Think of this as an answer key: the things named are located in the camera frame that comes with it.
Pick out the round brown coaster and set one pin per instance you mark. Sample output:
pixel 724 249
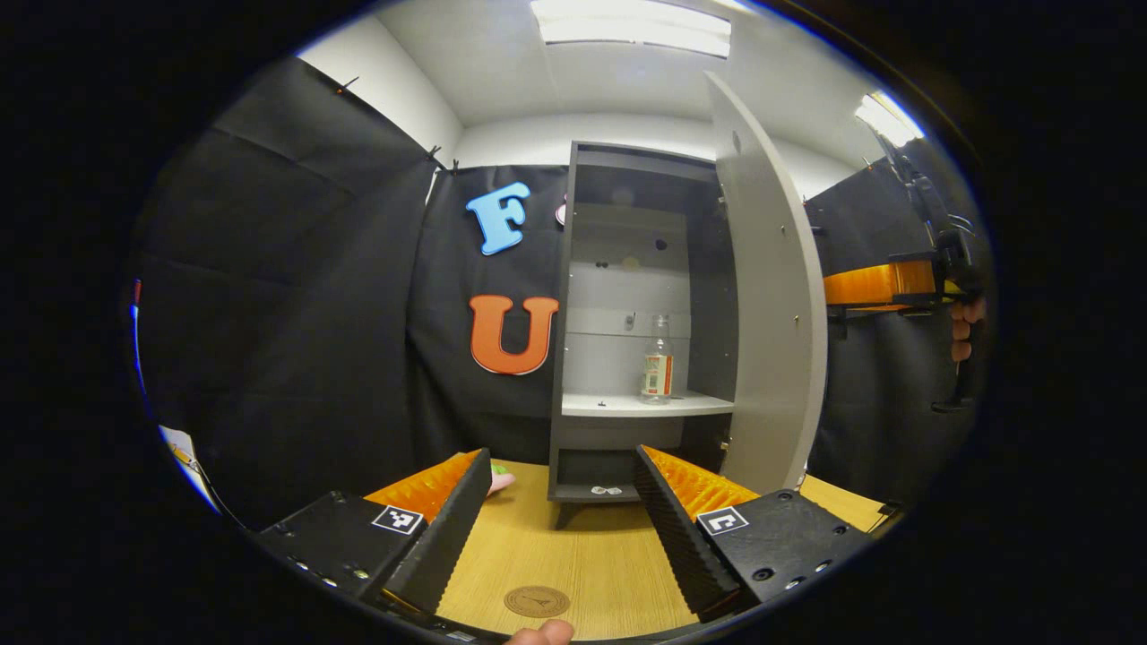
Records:
pixel 538 601

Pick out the beige cabinet door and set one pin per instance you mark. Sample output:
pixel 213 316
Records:
pixel 771 313

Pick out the clear glass bottle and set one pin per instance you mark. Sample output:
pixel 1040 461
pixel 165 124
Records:
pixel 657 372

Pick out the grey cabinet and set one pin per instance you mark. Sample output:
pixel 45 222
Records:
pixel 591 358

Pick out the small ceiling light panel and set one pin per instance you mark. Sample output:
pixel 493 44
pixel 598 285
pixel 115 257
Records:
pixel 887 118

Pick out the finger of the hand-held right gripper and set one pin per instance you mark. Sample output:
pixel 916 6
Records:
pixel 874 285

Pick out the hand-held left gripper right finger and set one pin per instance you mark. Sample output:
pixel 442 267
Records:
pixel 681 537

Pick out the long ceiling light panel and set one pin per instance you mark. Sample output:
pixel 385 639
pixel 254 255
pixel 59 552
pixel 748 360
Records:
pixel 632 25

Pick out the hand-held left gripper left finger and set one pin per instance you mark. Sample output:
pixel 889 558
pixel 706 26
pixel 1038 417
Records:
pixel 448 537

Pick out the pink soft toy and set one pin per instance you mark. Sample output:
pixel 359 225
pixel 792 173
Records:
pixel 500 482

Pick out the black backdrop cloth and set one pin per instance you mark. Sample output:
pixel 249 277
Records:
pixel 296 313

